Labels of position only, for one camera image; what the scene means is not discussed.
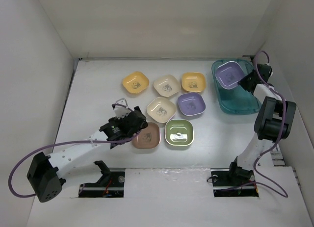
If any brown panda plate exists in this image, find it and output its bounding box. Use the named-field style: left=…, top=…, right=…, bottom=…
left=132, top=122, right=160, bottom=149

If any purple panda plate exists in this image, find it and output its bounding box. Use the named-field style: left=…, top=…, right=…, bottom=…
left=215, top=61, right=245, bottom=90
left=177, top=92, right=206, bottom=116

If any cream panda plate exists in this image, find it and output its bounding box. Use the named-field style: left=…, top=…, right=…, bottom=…
left=153, top=75, right=181, bottom=98
left=147, top=97, right=177, bottom=124

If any green plate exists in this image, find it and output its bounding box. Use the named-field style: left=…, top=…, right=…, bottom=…
left=165, top=119, right=194, bottom=146

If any yellow panda plate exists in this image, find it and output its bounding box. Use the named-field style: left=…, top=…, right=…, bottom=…
left=181, top=72, right=207, bottom=92
left=122, top=71, right=150, bottom=94

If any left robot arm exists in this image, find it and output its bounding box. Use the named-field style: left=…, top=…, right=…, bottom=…
left=26, top=103, right=148, bottom=203

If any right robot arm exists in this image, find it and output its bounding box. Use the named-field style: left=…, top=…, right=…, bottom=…
left=227, top=64, right=297, bottom=185

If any teal plastic bin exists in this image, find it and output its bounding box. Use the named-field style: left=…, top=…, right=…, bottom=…
left=211, top=59, right=261, bottom=115

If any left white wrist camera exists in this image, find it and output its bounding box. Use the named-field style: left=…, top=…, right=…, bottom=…
left=112, top=98, right=130, bottom=119

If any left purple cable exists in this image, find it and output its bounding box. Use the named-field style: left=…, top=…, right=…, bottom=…
left=8, top=103, right=148, bottom=198

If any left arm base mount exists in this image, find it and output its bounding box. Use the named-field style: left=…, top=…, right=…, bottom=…
left=78, top=161, right=125, bottom=198

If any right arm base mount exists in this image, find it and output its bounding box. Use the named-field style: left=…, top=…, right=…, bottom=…
left=207, top=158, right=259, bottom=198

